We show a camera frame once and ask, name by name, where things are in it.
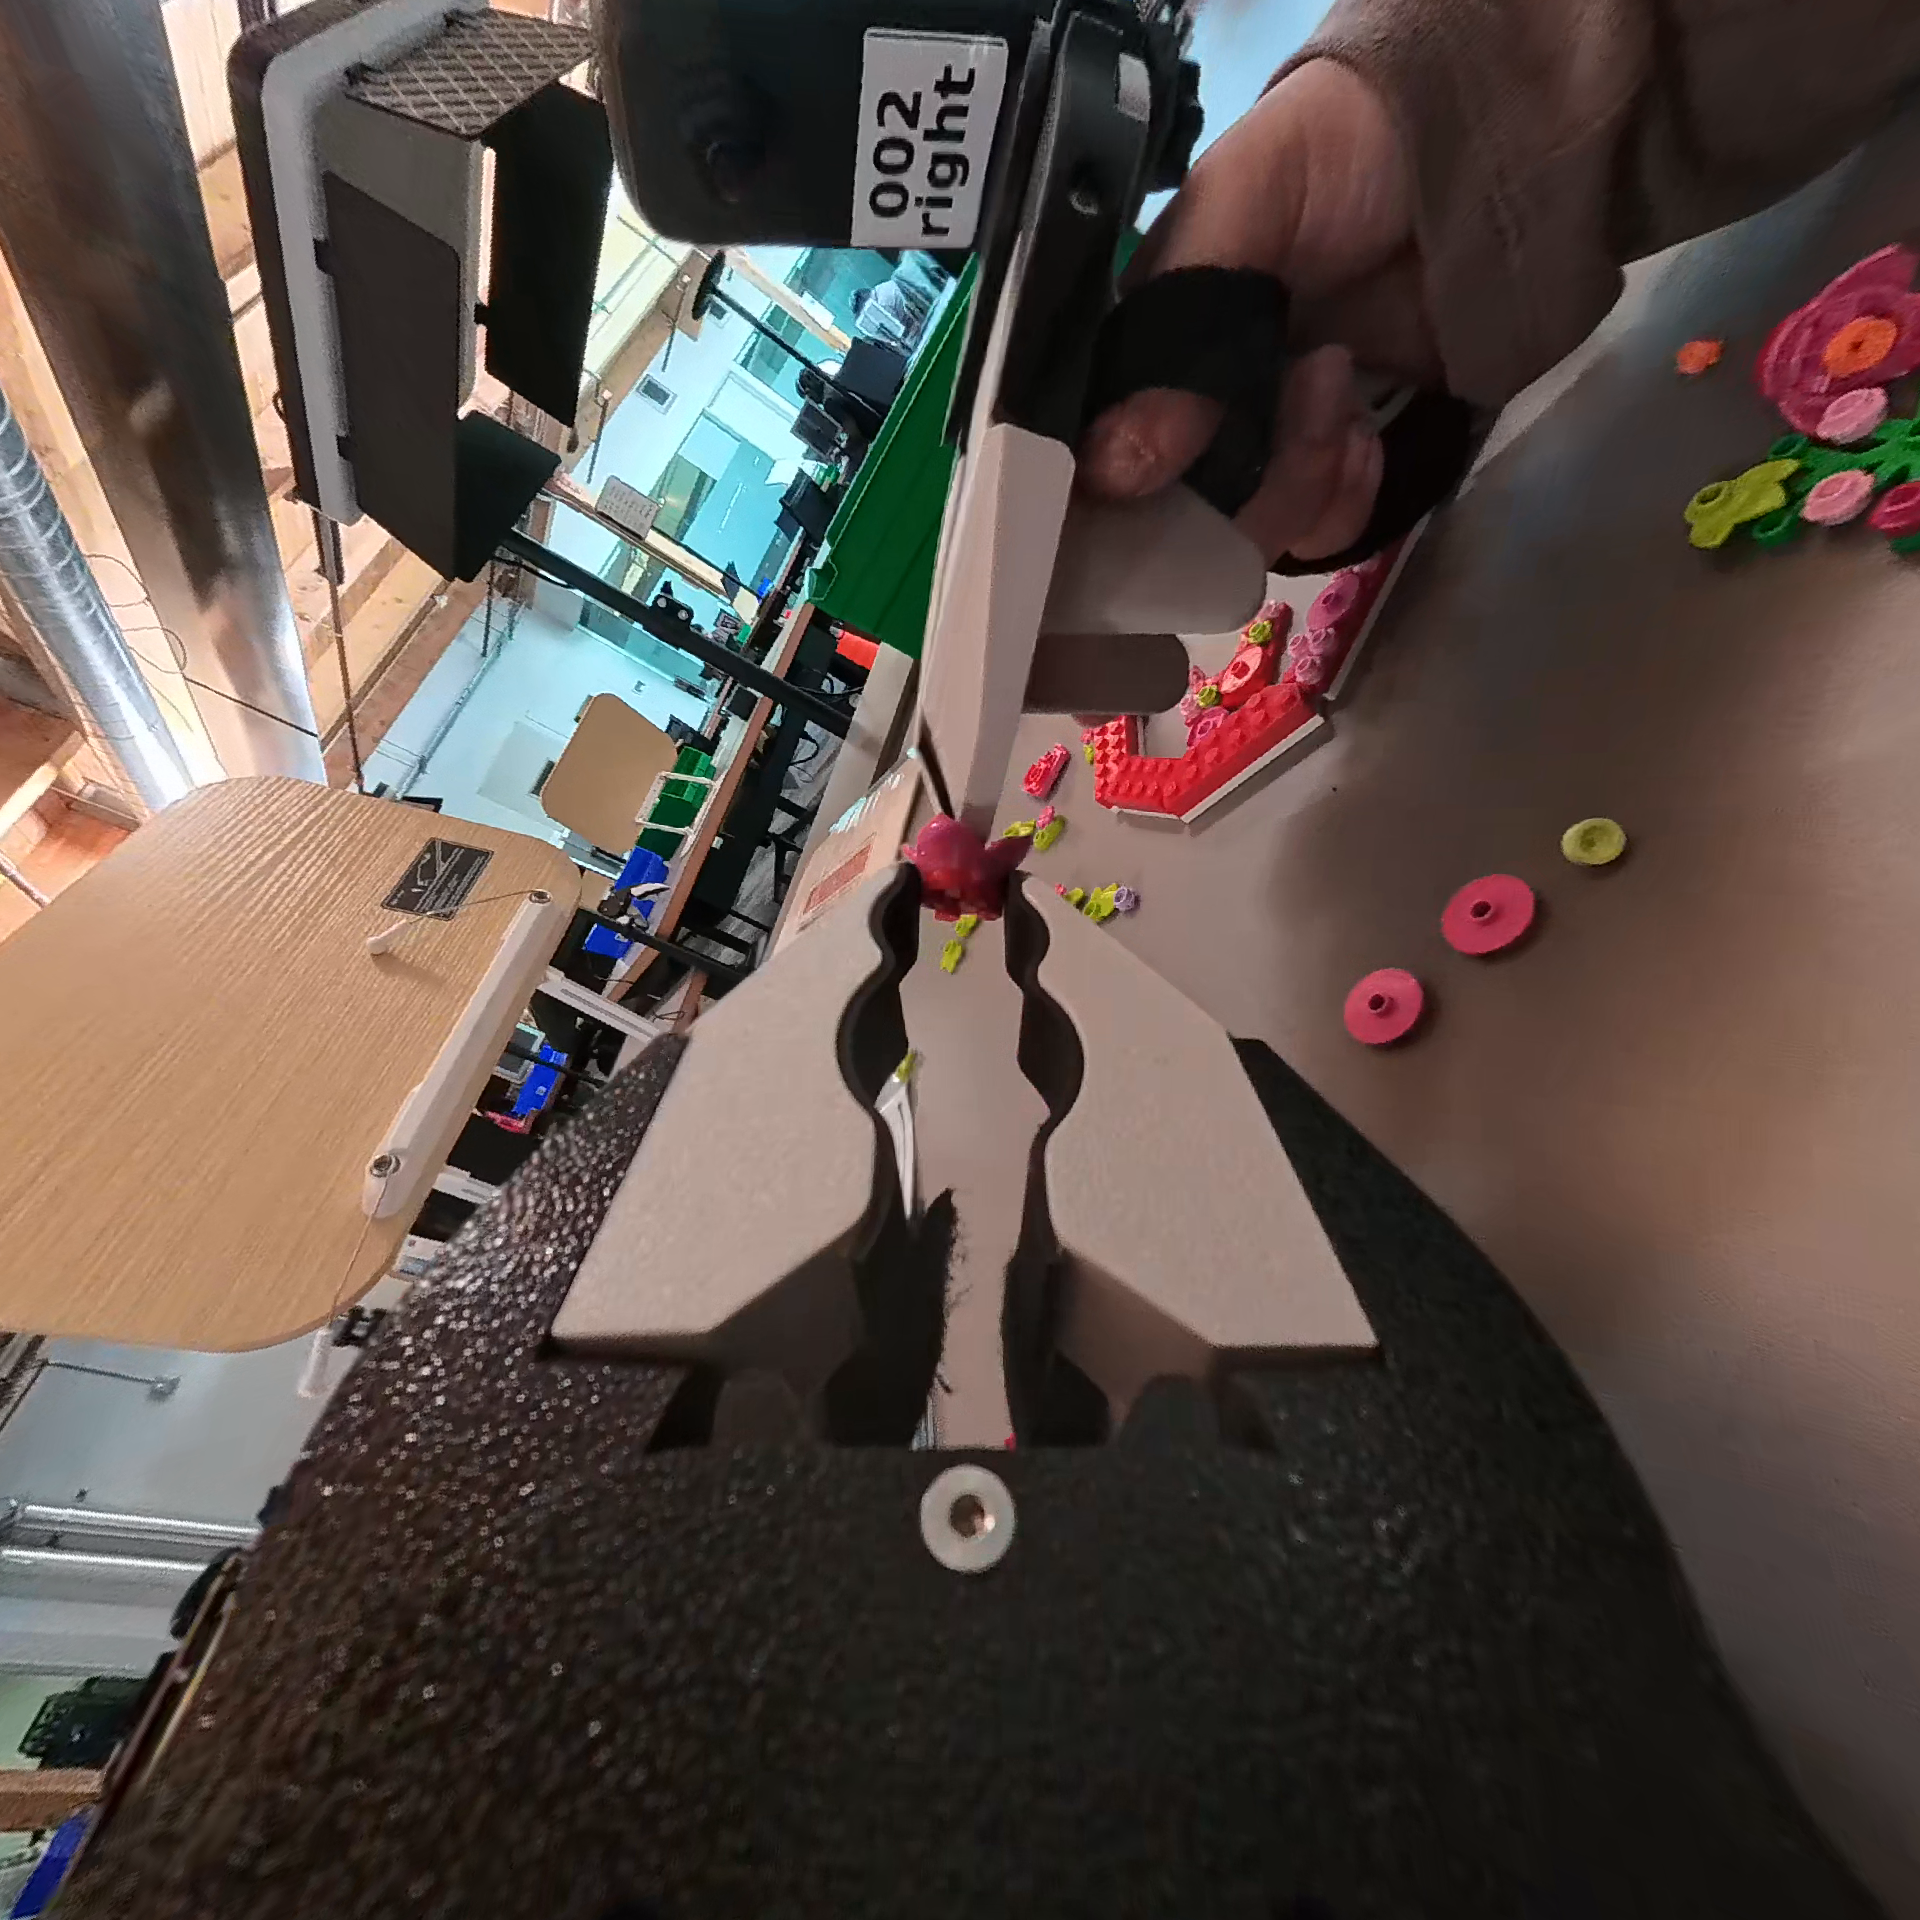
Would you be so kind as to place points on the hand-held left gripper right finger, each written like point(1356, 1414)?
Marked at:
point(1185, 1184)

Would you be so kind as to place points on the lime and purple lego pieces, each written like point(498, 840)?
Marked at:
point(1100, 902)

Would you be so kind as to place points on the lime round lego plate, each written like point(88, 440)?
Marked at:
point(1594, 843)

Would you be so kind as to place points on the magenta lego rose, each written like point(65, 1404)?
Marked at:
point(961, 868)

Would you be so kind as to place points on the lime lego leaf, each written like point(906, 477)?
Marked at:
point(1740, 509)

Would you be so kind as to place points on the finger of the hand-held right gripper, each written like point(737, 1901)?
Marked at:
point(1003, 600)

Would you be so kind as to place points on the cardboard box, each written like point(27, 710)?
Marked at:
point(855, 862)

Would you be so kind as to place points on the light wooden table panel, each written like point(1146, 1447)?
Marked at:
point(194, 1051)

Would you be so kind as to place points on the person's right forearm brown sleeve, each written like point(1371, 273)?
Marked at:
point(1650, 120)

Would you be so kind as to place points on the red heart lego base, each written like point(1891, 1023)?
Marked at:
point(1185, 774)

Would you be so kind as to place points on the wooden chair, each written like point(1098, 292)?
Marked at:
point(608, 774)

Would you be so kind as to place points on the green lego stem with flowers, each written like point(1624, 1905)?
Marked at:
point(1851, 459)

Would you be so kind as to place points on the black and white studio light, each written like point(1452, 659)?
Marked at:
point(389, 300)

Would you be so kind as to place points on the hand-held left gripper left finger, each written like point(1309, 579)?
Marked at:
point(720, 1172)

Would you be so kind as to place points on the small lime lego piece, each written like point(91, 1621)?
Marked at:
point(1037, 831)
point(955, 944)

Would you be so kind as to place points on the person's right hand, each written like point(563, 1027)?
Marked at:
point(1319, 212)

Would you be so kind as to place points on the blue storage bins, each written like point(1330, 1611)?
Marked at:
point(621, 902)

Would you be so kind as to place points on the large pink lego flower cluster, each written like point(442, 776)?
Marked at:
point(1839, 352)

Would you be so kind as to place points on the green plastic bin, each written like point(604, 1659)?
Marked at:
point(901, 495)

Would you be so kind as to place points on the magenta round lego plate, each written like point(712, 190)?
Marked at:
point(1489, 915)
point(1381, 1006)

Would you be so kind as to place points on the small magenta lego piece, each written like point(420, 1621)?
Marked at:
point(1045, 771)

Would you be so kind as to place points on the silver ventilation duct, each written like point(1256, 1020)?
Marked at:
point(75, 600)

